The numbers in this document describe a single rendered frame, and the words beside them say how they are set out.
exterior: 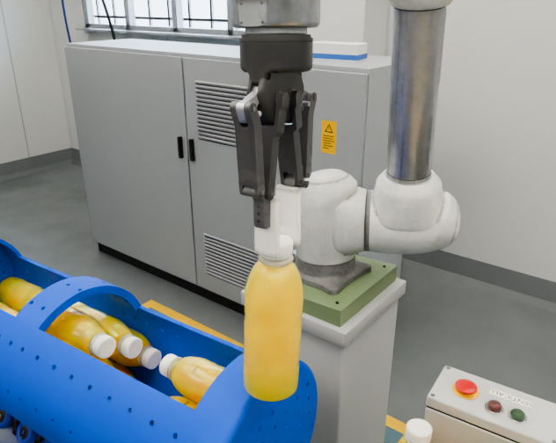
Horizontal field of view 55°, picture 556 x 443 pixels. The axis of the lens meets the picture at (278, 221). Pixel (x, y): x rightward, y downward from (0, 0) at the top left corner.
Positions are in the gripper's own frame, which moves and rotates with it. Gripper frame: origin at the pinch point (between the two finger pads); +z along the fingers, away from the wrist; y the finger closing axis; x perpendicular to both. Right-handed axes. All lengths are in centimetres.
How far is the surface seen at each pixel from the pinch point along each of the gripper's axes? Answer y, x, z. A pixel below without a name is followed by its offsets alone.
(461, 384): -32, 15, 35
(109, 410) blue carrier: 8.6, -23.2, 29.9
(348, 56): -174, -76, -13
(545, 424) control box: -31, 28, 37
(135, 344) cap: -9, -37, 33
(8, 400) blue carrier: 10, -47, 37
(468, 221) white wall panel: -287, -44, 91
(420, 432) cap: -19.0, 13.0, 36.9
